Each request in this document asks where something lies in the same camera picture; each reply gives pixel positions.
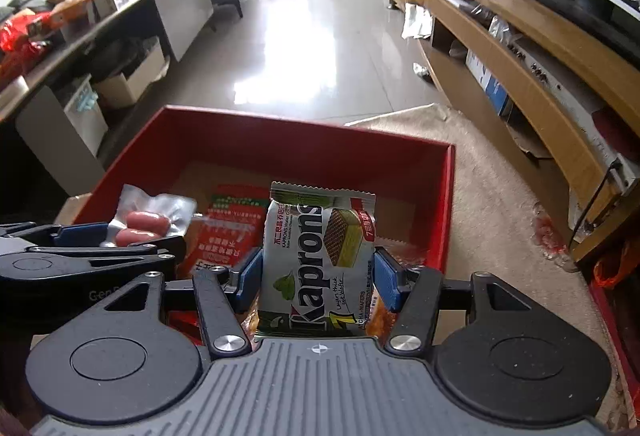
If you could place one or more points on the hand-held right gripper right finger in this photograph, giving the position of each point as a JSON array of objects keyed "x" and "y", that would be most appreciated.
[{"x": 387, "y": 278}]

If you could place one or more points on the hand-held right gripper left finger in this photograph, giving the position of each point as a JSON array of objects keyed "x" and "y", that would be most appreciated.
[{"x": 247, "y": 278}]

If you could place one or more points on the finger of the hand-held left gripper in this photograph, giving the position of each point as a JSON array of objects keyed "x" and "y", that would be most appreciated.
[
  {"x": 85, "y": 235},
  {"x": 100, "y": 261}
]

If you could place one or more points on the red green snack packet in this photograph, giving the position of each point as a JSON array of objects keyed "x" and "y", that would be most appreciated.
[{"x": 225, "y": 231}]

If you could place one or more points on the clear sausage packet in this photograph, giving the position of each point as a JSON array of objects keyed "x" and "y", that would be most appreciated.
[{"x": 145, "y": 221}]

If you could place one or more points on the green white wafer packet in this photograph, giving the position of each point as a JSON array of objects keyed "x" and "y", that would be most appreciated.
[{"x": 310, "y": 266}]

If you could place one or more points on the red cardboard box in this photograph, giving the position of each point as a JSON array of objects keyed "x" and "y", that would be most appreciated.
[{"x": 300, "y": 140}]

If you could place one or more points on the beige floral tablecloth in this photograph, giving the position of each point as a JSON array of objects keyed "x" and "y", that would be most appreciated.
[{"x": 490, "y": 216}]

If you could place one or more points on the light blue bag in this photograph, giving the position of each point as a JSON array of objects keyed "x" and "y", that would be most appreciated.
[{"x": 85, "y": 113}]

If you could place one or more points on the white storage box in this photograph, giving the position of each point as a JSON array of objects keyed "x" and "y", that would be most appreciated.
[{"x": 132, "y": 78}]

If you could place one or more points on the red packets on desk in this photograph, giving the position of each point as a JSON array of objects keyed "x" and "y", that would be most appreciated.
[{"x": 22, "y": 40}]

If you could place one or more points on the dark long desk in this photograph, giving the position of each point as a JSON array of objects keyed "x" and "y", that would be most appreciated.
[{"x": 100, "y": 15}]

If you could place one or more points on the blue white box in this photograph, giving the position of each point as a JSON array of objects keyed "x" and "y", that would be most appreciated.
[{"x": 487, "y": 80}]

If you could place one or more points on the orange plastic bag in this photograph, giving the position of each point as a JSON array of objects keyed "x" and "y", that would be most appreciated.
[{"x": 615, "y": 266}]

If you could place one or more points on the white plastic bag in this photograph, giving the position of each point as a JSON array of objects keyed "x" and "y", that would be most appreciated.
[{"x": 416, "y": 21}]

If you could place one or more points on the silver media device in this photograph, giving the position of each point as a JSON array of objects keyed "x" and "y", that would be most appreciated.
[{"x": 560, "y": 85}]

